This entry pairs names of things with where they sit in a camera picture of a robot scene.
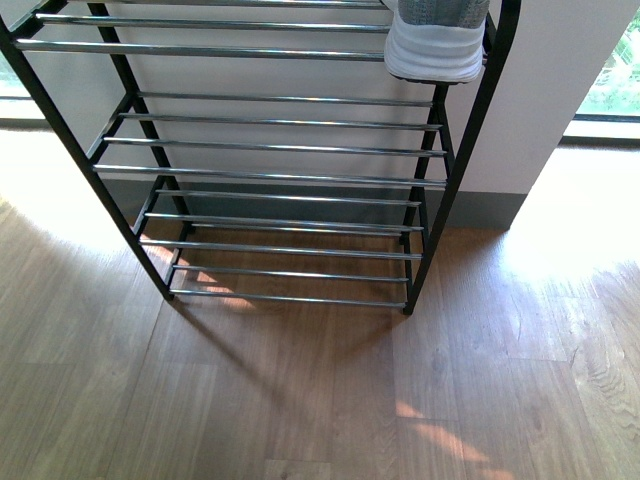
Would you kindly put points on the grey knit sneaker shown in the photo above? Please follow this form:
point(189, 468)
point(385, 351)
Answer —
point(436, 41)

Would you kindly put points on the black metal shoe rack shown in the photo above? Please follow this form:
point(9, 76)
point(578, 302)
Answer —
point(260, 151)

